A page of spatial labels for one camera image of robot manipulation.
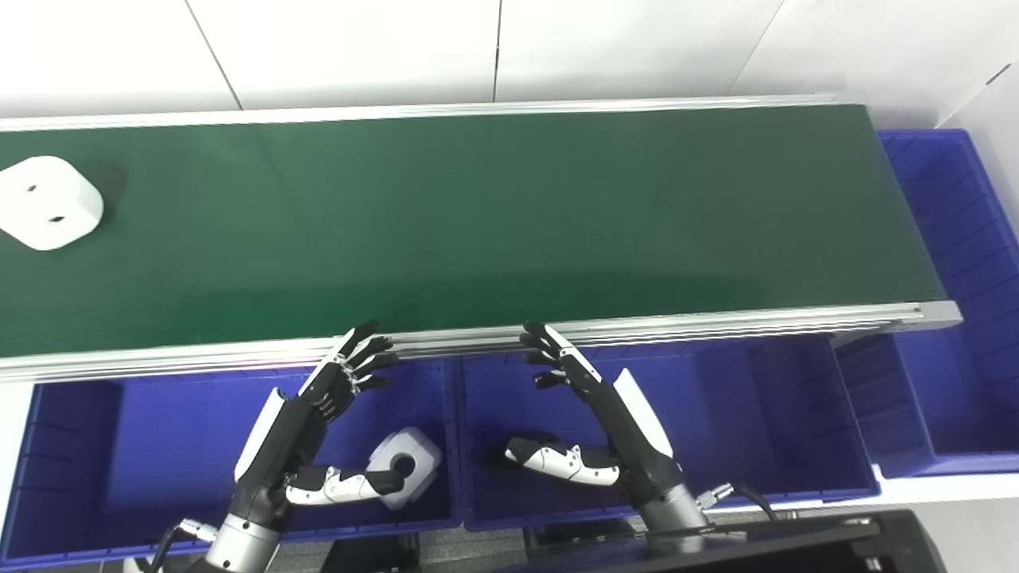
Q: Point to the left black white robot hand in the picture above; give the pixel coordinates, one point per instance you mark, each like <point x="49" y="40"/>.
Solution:
<point x="290" y="434"/>

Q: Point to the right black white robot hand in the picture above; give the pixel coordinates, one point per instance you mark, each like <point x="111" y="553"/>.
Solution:
<point x="629" y="438"/>

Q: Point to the white rounded plastic part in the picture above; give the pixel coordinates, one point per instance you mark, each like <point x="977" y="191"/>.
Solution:
<point x="422" y="461"/>
<point x="44" y="203"/>

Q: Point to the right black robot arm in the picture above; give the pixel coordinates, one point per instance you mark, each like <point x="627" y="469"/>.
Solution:
<point x="677" y="513"/>

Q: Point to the wide blue plastic bin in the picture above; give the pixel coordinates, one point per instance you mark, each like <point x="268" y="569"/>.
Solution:
<point x="159" y="446"/>
<point x="756" y="422"/>

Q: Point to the green conveyor belt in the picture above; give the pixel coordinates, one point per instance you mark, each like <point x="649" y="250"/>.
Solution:
<point x="716" y="325"/>
<point x="493" y="223"/>

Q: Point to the long blue plastic bin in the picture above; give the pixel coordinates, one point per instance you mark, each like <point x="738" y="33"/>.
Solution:
<point x="955" y="318"/>

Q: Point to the black robot torso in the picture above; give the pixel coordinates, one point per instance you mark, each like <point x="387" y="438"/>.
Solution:
<point x="796" y="549"/>

